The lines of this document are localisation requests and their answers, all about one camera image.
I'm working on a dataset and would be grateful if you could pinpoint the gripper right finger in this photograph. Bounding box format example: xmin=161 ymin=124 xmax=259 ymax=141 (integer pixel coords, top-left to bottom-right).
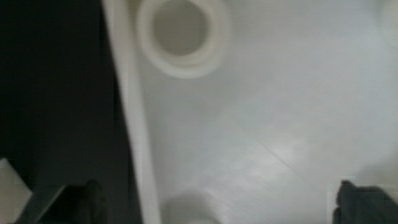
xmin=331 ymin=180 xmax=398 ymax=224

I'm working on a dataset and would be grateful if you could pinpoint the white square table top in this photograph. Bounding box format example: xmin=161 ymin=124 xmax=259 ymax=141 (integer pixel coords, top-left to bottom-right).
xmin=101 ymin=0 xmax=398 ymax=224

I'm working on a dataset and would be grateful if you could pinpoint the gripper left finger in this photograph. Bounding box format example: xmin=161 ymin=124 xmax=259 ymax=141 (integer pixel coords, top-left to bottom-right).
xmin=13 ymin=180 xmax=108 ymax=224

